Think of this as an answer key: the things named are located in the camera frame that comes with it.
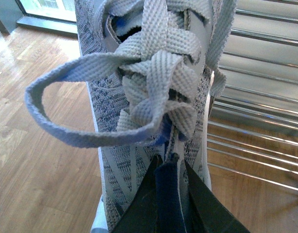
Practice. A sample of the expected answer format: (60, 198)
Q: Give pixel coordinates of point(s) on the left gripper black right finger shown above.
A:
(215, 217)

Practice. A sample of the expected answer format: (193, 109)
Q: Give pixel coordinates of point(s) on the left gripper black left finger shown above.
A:
(141, 216)

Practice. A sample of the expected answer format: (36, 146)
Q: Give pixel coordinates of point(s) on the black metal shoe rack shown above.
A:
(253, 129)

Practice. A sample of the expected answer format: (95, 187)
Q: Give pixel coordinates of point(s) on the grey knit sneaker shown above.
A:
(152, 69)

